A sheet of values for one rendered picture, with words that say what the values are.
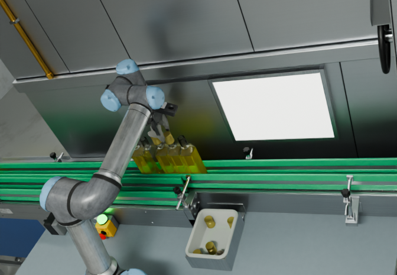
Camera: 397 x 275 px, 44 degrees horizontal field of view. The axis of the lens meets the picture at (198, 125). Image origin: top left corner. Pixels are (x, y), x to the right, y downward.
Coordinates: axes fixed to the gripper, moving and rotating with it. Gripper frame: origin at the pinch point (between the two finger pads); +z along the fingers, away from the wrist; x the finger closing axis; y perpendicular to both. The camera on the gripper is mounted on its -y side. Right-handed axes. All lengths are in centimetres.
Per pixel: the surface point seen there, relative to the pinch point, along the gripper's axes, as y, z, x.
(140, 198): 17.5, 23.7, 13.1
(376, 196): -76, 28, 7
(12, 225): 111, 50, 11
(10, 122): 279, 115, -154
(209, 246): -14.4, 34.6, 27.6
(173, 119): 2.2, 2.8, -11.9
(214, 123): -15.6, 6.0, -11.6
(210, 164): -11.1, 20.8, -2.9
